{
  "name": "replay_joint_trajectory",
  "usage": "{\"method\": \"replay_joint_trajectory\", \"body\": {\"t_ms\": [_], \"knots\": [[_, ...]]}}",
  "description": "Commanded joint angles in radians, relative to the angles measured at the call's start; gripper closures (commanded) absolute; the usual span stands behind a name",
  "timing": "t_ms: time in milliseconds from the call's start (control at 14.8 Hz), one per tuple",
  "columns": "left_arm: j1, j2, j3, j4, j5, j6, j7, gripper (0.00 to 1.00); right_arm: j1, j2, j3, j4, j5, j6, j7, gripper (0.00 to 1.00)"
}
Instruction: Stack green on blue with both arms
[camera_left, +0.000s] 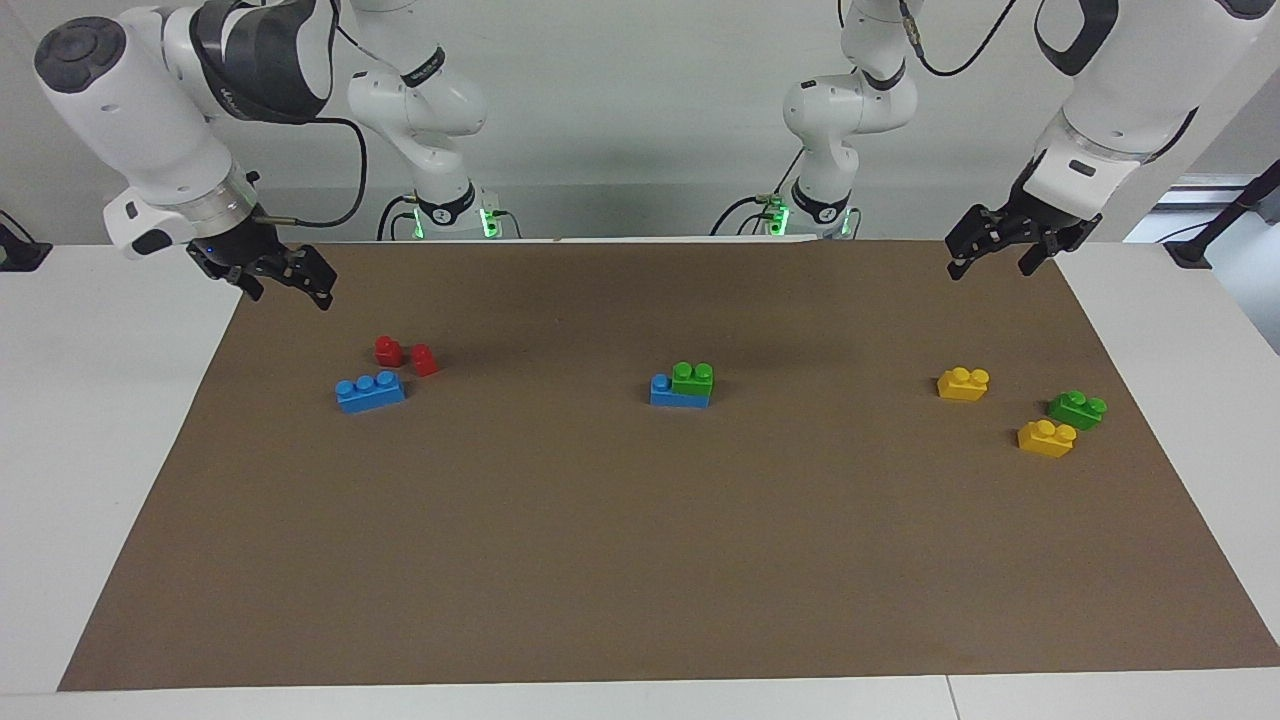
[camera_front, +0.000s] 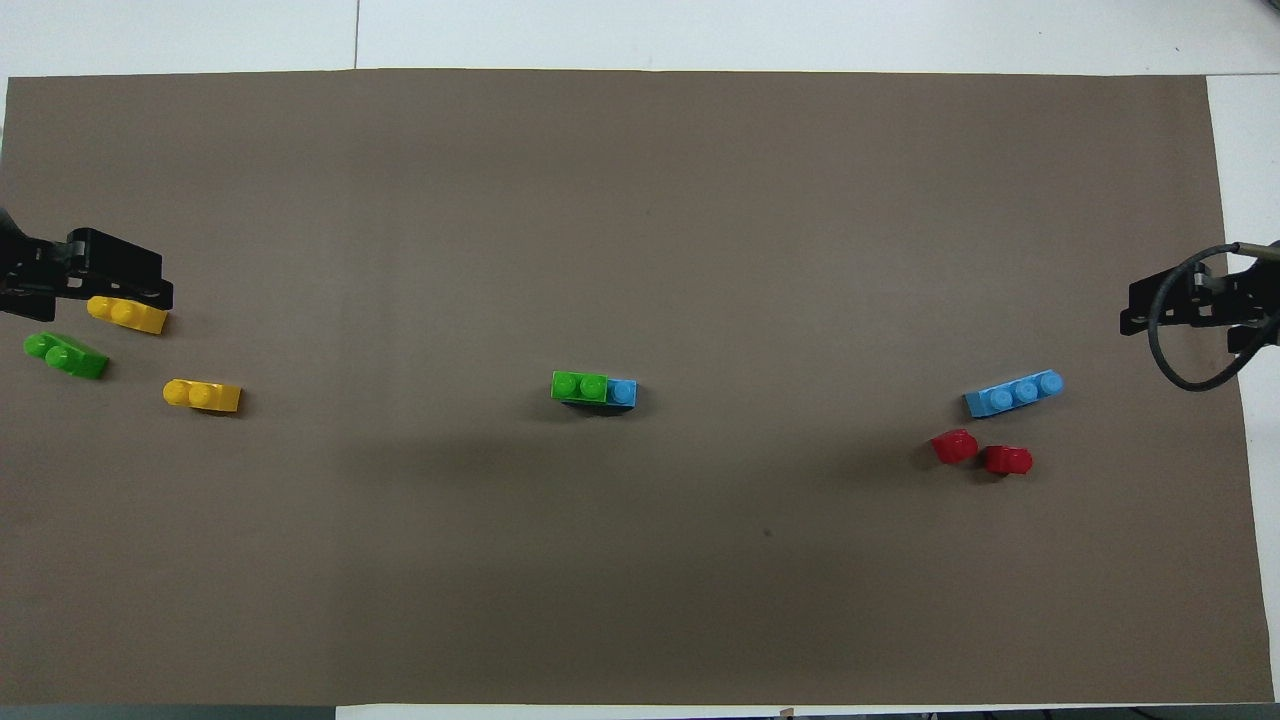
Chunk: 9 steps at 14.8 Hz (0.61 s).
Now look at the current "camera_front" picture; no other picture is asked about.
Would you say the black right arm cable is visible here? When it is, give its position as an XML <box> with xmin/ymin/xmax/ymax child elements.
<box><xmin>1147</xmin><ymin>242</ymin><xmax>1280</xmax><ymax>392</ymax></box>

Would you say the yellow two-stud toy brick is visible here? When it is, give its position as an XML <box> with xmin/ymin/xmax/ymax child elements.
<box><xmin>163</xmin><ymin>379</ymin><xmax>242</xmax><ymax>414</ymax></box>
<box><xmin>87</xmin><ymin>295</ymin><xmax>168</xmax><ymax>335</ymax></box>

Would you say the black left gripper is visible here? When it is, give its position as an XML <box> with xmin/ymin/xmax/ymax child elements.
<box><xmin>0</xmin><ymin>205</ymin><xmax>175</xmax><ymax>322</ymax></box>

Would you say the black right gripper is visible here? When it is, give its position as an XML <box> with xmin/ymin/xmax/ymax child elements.
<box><xmin>1119</xmin><ymin>262</ymin><xmax>1280</xmax><ymax>354</ymax></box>

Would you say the brown table mat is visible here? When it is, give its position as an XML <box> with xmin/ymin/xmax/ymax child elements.
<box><xmin>0</xmin><ymin>68</ymin><xmax>1276</xmax><ymax>706</ymax></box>

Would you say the green two-stud toy brick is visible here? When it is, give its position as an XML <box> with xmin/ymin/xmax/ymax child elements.
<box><xmin>23</xmin><ymin>332</ymin><xmax>109</xmax><ymax>380</ymax></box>
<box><xmin>551</xmin><ymin>371</ymin><xmax>609</xmax><ymax>405</ymax></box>

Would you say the blue three-stud toy brick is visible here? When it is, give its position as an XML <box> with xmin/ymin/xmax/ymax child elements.
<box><xmin>560</xmin><ymin>378</ymin><xmax>638</xmax><ymax>412</ymax></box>
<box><xmin>964</xmin><ymin>370</ymin><xmax>1065</xmax><ymax>419</ymax></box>

